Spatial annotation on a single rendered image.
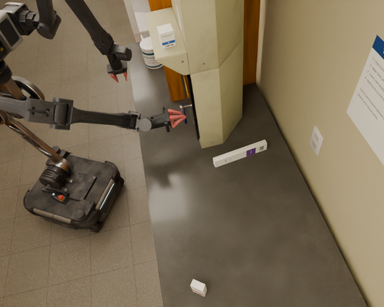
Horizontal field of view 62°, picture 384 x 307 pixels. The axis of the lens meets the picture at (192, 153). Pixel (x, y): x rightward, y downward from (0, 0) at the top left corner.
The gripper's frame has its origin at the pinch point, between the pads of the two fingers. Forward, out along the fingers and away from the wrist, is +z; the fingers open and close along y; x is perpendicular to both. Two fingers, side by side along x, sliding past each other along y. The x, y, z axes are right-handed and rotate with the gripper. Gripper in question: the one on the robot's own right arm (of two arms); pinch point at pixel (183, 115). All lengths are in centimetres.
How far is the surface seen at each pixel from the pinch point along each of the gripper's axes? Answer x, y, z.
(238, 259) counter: 20, -62, 8
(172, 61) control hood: -34.0, -4.9, -0.2
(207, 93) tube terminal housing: -15.0, -5.0, 11.0
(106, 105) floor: 116, 145, -69
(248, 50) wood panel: -1, 32, 40
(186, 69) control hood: -29.4, -4.9, 4.3
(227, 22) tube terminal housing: -41.0, 0.7, 21.7
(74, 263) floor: 114, -10, -99
